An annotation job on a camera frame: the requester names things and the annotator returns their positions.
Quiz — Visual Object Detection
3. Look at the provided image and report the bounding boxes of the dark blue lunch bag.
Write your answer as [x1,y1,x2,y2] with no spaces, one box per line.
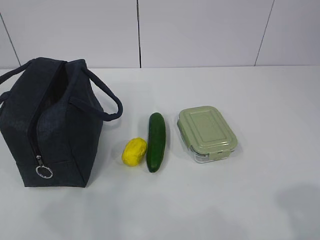
[0,57,123,188]

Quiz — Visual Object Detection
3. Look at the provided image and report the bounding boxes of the green lid glass container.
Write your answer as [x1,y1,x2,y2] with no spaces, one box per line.
[177,106,238,164]

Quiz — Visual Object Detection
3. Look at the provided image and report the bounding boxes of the green cucumber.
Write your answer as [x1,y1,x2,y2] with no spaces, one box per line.
[146,112,166,173]

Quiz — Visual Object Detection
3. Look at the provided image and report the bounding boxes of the yellow lemon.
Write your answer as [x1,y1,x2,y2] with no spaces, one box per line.
[121,137,147,167]

